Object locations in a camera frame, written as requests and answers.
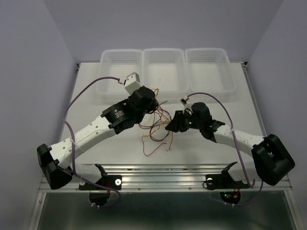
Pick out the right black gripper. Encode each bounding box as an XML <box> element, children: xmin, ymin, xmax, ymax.
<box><xmin>164</xmin><ymin>110</ymin><xmax>202</xmax><ymax>133</ymax></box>

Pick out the yellow wire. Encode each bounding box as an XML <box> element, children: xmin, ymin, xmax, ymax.
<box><xmin>141</xmin><ymin>88</ymin><xmax>175</xmax><ymax>151</ymax></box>

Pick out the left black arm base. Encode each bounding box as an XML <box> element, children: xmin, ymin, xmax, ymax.
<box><xmin>78</xmin><ymin>174</ymin><xmax>123</xmax><ymax>208</ymax></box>

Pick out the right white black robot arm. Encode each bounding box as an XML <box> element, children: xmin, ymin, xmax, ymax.
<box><xmin>166</xmin><ymin>103</ymin><xmax>295</xmax><ymax>187</ymax></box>

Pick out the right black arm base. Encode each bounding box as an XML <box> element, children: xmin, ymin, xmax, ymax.
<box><xmin>202</xmin><ymin>162</ymin><xmax>249</xmax><ymax>206</ymax></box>

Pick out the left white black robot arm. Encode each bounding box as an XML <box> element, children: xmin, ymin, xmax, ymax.
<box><xmin>36</xmin><ymin>86</ymin><xmax>158</xmax><ymax>190</ymax></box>

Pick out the middle white plastic basket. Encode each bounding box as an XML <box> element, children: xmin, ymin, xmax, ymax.
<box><xmin>142</xmin><ymin>48</ymin><xmax>189</xmax><ymax>100</ymax></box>

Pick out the white plastic basket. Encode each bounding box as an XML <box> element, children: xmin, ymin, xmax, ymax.
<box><xmin>95</xmin><ymin>49</ymin><xmax>142</xmax><ymax>101</ymax></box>
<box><xmin>142</xmin><ymin>48</ymin><xmax>189</xmax><ymax>100</ymax></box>
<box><xmin>185</xmin><ymin>48</ymin><xmax>236</xmax><ymax>97</ymax></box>

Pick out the left white plastic basket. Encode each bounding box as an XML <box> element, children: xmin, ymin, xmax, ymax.
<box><xmin>95</xmin><ymin>49</ymin><xmax>142</xmax><ymax>101</ymax></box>

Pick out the right white plastic basket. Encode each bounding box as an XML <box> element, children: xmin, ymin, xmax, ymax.
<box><xmin>185</xmin><ymin>48</ymin><xmax>236</xmax><ymax>97</ymax></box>

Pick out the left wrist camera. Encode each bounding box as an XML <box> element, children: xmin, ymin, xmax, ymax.
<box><xmin>124</xmin><ymin>72</ymin><xmax>141</xmax><ymax>95</ymax></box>

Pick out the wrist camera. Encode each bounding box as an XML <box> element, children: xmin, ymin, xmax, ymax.
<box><xmin>180</xmin><ymin>95</ymin><xmax>192</xmax><ymax>106</ymax></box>
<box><xmin>124</xmin><ymin>72</ymin><xmax>141</xmax><ymax>95</ymax></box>

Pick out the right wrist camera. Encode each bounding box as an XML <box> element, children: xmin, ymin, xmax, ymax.
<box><xmin>180</xmin><ymin>95</ymin><xmax>192</xmax><ymax>106</ymax></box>

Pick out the aluminium frame rail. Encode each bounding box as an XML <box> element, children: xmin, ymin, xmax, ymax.
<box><xmin>38</xmin><ymin>164</ymin><xmax>292</xmax><ymax>193</ymax></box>

